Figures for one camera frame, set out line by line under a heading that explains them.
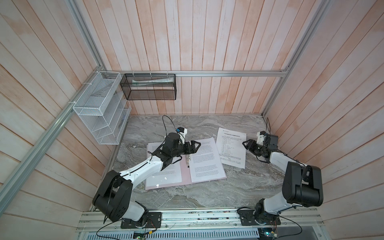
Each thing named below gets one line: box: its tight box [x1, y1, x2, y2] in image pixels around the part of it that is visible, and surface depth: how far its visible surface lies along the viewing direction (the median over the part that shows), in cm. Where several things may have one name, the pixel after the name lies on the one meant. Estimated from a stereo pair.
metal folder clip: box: [186, 154, 191, 168], surface depth 96 cm
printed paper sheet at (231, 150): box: [215, 127, 247, 169], surface depth 103 cm
